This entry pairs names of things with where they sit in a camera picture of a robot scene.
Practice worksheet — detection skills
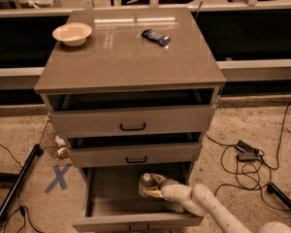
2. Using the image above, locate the black floor cable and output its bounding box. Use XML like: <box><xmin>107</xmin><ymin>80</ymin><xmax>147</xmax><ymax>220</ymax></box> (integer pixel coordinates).
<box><xmin>0</xmin><ymin>137</ymin><xmax>45</xmax><ymax>233</ymax></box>
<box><xmin>204</xmin><ymin>81</ymin><xmax>291</xmax><ymax>212</ymax></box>

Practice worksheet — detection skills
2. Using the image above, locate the black left floor bar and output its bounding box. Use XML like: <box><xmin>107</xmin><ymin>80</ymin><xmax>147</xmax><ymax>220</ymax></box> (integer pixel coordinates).
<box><xmin>0</xmin><ymin>144</ymin><xmax>44</xmax><ymax>224</ymax></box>

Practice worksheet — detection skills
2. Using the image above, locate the black power adapter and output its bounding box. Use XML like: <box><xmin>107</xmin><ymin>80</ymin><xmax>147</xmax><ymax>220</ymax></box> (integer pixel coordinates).
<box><xmin>235</xmin><ymin>141</ymin><xmax>258</xmax><ymax>161</ymax></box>

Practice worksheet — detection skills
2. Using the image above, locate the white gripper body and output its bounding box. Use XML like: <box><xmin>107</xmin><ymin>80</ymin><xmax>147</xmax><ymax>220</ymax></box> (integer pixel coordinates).
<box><xmin>161</xmin><ymin>179</ymin><xmax>192</xmax><ymax>204</ymax></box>

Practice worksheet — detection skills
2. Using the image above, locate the grey drawer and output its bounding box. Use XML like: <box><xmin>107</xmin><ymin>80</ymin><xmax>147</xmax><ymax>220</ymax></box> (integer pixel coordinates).
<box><xmin>73</xmin><ymin>162</ymin><xmax>202</xmax><ymax>233</ymax></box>
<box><xmin>48</xmin><ymin>106</ymin><xmax>215</xmax><ymax>138</ymax></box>
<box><xmin>68</xmin><ymin>143</ymin><xmax>202</xmax><ymax>168</ymax></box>

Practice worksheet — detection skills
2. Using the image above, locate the black right floor bar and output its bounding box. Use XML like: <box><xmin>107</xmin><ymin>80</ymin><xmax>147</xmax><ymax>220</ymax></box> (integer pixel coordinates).
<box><xmin>267</xmin><ymin>183</ymin><xmax>291</xmax><ymax>211</ymax></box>

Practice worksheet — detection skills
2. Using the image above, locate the black floor cable right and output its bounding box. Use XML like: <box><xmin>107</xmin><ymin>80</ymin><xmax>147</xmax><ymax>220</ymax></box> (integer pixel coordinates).
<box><xmin>204</xmin><ymin>81</ymin><xmax>291</xmax><ymax>212</ymax></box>

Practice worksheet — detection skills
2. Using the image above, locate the top grey drawer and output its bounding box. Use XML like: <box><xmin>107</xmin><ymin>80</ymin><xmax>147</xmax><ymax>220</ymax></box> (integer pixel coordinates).
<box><xmin>48</xmin><ymin>106</ymin><xmax>215</xmax><ymax>138</ymax></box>

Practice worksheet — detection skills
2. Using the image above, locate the blue tape cross mark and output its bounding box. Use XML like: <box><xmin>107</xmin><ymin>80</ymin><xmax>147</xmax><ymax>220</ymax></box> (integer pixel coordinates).
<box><xmin>45</xmin><ymin>163</ymin><xmax>72</xmax><ymax>193</ymax></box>

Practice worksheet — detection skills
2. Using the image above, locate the wire mesh waste basket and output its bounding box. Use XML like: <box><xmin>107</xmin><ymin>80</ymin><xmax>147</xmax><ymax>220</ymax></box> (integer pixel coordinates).
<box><xmin>40</xmin><ymin>120</ymin><xmax>68</xmax><ymax>159</ymax></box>

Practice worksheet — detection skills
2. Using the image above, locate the bottom grey drawer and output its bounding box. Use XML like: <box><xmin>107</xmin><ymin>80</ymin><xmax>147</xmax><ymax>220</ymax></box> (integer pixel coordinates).
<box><xmin>73</xmin><ymin>162</ymin><xmax>202</xmax><ymax>233</ymax></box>

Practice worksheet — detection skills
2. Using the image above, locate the black floor bar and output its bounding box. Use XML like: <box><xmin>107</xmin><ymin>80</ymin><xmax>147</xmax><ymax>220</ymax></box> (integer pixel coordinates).
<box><xmin>0</xmin><ymin>144</ymin><xmax>44</xmax><ymax>224</ymax></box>
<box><xmin>267</xmin><ymin>183</ymin><xmax>291</xmax><ymax>211</ymax></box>

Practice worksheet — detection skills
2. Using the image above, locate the middle grey drawer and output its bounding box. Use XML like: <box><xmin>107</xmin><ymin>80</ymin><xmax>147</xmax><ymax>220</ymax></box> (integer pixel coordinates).
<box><xmin>68</xmin><ymin>143</ymin><xmax>202</xmax><ymax>168</ymax></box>

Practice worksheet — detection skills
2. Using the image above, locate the black floor cable left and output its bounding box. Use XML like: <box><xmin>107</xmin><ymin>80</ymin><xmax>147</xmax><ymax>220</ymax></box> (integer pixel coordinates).
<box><xmin>0</xmin><ymin>137</ymin><xmax>45</xmax><ymax>233</ymax></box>

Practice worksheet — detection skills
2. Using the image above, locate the blue snack packet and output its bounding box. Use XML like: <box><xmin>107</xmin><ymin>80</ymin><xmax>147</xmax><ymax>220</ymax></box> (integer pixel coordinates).
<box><xmin>142</xmin><ymin>29</ymin><xmax>171</xmax><ymax>47</ymax></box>

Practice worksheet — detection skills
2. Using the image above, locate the white paper bowl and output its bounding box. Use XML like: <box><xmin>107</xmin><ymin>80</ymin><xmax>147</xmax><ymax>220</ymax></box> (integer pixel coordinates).
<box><xmin>52</xmin><ymin>22</ymin><xmax>92</xmax><ymax>47</ymax></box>

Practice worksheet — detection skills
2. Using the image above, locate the grey drawer cabinet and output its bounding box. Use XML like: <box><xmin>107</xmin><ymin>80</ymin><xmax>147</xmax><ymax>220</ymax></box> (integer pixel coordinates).
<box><xmin>34</xmin><ymin>7</ymin><xmax>227</xmax><ymax>233</ymax></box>

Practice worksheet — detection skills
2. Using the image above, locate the clear plastic water bottle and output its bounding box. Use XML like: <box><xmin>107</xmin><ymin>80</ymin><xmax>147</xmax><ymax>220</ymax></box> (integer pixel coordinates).
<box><xmin>139</xmin><ymin>173</ymin><xmax>153</xmax><ymax>197</ymax></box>

